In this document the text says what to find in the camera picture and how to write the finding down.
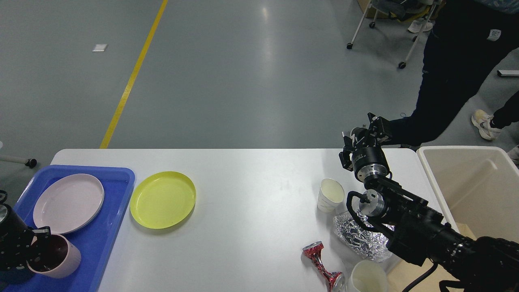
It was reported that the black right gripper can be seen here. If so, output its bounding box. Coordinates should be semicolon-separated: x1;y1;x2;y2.
339;112;393;182

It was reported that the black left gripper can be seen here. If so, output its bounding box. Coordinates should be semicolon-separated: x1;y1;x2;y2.
0;204;51;271

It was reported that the pink mug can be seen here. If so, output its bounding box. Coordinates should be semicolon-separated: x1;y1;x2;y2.
26;234;81;279

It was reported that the yellow plate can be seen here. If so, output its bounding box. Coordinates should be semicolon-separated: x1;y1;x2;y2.
129;171;197;230

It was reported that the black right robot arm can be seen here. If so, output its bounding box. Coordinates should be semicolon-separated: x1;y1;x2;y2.
339;112;519;292

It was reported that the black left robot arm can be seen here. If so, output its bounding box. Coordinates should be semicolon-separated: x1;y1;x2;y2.
0;190;51;272

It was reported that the dark teal cup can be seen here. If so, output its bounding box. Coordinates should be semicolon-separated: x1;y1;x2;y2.
0;267;35;285

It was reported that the pink plate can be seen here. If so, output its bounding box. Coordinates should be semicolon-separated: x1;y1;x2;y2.
32;173;105;234

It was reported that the white paper cup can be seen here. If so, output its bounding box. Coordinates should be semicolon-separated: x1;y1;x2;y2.
317;178;345;213
345;260;389;292

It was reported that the blue plastic tray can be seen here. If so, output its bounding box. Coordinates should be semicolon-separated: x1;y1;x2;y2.
4;165;135;292

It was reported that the crumpled foil tray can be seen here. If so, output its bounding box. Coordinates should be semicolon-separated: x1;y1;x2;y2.
332;211;393;263

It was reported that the crushed red can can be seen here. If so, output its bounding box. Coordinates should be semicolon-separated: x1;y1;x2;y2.
302;241;345;292

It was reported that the beige plastic bin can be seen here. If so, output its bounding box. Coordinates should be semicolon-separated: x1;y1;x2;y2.
417;146;519;242

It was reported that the person at right edge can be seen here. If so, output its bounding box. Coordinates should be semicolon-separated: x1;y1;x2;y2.
471;91;519;141

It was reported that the white rolling chair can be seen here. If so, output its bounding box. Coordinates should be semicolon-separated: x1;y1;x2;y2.
345;0;443;69

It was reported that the person in black trousers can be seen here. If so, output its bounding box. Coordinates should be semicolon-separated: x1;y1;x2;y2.
382;0;518;148

